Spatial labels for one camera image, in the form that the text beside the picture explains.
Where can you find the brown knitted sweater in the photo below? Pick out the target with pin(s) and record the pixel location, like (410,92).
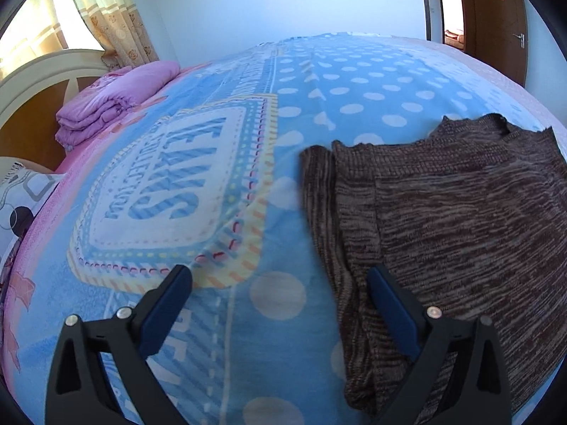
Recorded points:
(452,230)

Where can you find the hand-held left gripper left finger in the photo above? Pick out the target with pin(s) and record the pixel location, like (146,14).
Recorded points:
(163,314)

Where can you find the brown door frame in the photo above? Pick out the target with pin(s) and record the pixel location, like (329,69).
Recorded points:
(426,4)

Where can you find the white wooden bed headboard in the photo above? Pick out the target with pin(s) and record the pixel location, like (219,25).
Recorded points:
(35,97)

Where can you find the folded pink quilt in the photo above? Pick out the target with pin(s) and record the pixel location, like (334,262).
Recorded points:
(115,97)

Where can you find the patterned grey white pillow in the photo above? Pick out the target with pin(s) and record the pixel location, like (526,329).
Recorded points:
(22,203)

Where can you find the brown wooden door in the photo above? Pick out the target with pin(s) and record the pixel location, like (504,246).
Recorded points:
(491,22)

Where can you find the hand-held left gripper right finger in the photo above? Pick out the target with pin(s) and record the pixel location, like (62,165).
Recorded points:
(396,314)

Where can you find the printed blue pink bed sheet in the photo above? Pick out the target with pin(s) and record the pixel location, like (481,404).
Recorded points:
(199,164)

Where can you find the brown sofa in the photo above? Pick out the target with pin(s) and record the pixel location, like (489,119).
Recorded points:
(455,39)

